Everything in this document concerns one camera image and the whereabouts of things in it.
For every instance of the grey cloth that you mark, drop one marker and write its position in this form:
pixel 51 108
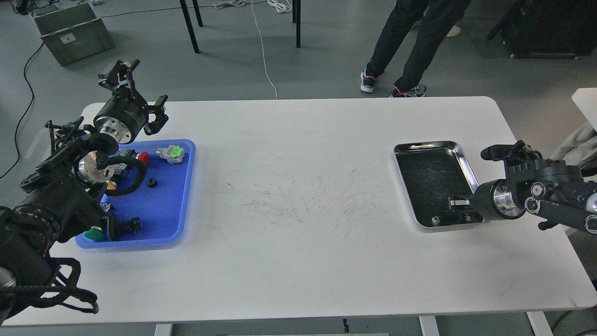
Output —
pixel 579 148

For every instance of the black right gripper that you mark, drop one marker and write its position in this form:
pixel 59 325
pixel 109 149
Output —
pixel 482 200

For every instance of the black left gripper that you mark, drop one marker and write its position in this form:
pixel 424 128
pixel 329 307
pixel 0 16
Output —
pixel 120 117

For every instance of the blue plastic tray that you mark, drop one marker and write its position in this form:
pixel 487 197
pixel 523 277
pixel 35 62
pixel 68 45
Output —
pixel 161 209

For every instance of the black table leg right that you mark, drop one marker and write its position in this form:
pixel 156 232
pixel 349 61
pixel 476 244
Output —
pixel 296 19

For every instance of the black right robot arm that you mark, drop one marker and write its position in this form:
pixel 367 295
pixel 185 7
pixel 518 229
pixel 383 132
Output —
pixel 546 188

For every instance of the white sneaker person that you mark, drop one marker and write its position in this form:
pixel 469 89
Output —
pixel 454 31

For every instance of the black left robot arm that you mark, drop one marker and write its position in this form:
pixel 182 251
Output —
pixel 64 195

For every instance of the green push button switch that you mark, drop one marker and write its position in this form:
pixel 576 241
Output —
pixel 103 230

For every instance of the steel metal tray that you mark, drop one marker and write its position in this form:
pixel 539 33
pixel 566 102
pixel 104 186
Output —
pixel 432 172

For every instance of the black equipment case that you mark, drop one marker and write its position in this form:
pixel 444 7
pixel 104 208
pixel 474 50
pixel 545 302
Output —
pixel 548 28

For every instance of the black table leg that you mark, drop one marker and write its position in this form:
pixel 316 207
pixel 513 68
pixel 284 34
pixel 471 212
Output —
pixel 296 19
pixel 189 24

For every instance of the yellow push button switch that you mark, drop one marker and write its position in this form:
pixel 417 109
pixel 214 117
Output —
pixel 112 187

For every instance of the black selector switch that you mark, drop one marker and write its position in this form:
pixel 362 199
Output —
pixel 116 228

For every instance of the red push button switch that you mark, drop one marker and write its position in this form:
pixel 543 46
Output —
pixel 142 156

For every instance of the grey green connector part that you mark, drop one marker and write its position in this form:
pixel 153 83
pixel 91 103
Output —
pixel 173 154

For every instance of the grey storage crate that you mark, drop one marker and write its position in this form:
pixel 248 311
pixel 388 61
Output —
pixel 74 33

